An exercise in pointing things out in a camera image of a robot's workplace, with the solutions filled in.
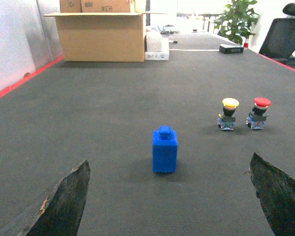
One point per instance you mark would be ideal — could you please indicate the upper cardboard box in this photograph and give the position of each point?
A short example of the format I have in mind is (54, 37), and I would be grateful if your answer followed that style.
(102, 6)

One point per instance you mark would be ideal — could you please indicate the red conveyor side rail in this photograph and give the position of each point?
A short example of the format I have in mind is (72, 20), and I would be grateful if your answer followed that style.
(10, 88)

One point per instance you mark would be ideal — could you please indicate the large cardboard box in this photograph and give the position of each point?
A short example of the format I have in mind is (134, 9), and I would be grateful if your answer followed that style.
(102, 37)

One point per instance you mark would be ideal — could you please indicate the blue block part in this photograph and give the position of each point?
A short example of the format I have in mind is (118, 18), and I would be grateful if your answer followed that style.
(164, 150)

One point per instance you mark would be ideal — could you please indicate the red push button switch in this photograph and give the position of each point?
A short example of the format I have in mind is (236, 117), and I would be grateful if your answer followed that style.
(256, 119)

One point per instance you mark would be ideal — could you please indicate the black small box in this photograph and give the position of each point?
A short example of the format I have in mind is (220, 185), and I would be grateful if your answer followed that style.
(230, 49)

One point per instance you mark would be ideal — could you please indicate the black office chair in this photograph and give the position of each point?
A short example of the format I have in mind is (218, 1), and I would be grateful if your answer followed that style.
(279, 43)

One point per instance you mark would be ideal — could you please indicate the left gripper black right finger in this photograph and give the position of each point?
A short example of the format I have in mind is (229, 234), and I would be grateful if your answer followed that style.
(275, 190)

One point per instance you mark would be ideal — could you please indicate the green potted plant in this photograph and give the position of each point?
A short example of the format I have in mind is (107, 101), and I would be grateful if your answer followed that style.
(236, 21)

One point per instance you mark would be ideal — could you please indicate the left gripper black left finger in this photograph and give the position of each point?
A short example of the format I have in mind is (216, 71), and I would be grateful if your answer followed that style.
(62, 211)

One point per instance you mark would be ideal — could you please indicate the white flat boxes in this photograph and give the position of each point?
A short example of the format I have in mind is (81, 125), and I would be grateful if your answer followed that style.
(157, 47)

